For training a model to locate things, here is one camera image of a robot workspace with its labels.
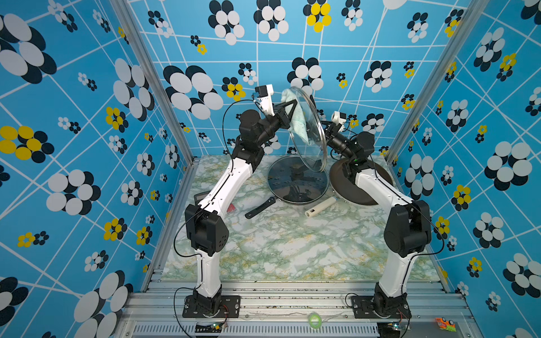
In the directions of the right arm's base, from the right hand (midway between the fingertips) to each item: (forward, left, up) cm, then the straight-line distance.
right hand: (312, 123), depth 70 cm
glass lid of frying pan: (+5, +6, -37) cm, 38 cm away
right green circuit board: (-53, -25, -45) cm, 74 cm away
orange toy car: (-51, -43, -43) cm, 80 cm away
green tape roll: (-51, -1, -44) cm, 67 cm away
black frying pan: (-8, +16, -36) cm, 40 cm away
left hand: (+3, +4, +7) cm, 9 cm away
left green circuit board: (-53, +33, -44) cm, 77 cm away
